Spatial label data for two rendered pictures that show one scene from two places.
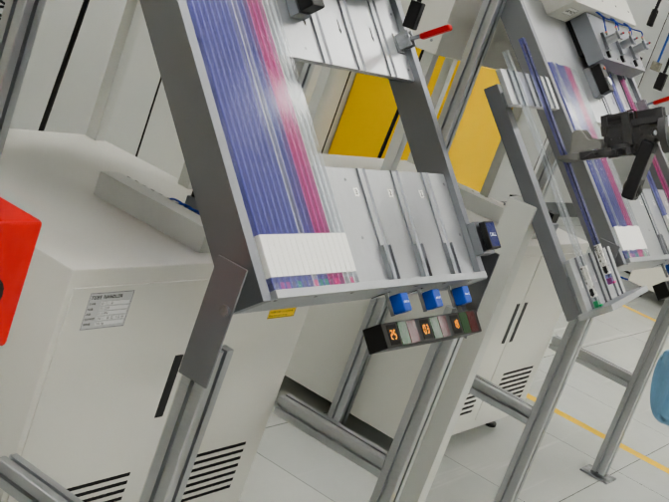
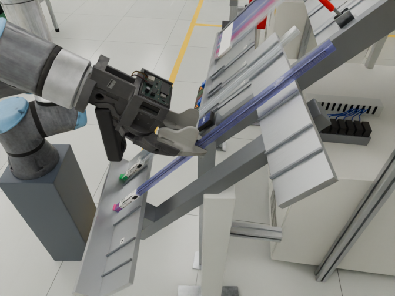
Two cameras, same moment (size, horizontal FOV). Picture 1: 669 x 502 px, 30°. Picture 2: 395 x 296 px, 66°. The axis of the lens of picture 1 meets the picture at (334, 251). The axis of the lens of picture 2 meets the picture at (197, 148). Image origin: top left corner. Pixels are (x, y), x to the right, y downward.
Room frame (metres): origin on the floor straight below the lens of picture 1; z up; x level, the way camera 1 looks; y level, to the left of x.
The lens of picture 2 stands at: (2.76, -0.49, 1.30)
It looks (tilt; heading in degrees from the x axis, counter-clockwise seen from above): 45 degrees down; 159
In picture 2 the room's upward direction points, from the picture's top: straight up
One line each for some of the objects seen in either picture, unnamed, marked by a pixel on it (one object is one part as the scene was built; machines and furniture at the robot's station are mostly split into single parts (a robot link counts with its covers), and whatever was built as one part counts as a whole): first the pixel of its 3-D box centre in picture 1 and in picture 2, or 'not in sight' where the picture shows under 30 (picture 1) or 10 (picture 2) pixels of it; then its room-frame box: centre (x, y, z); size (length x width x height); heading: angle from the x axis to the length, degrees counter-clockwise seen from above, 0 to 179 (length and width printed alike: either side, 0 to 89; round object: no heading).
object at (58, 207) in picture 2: not in sight; (61, 208); (1.92, -0.76, 0.27); 0.18 x 0.18 x 0.55; 69
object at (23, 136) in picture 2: not in sight; (17, 123); (1.92, -0.75, 0.72); 0.13 x 0.12 x 0.14; 95
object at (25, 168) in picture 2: not in sight; (29, 151); (1.92, -0.76, 0.60); 0.15 x 0.15 x 0.10
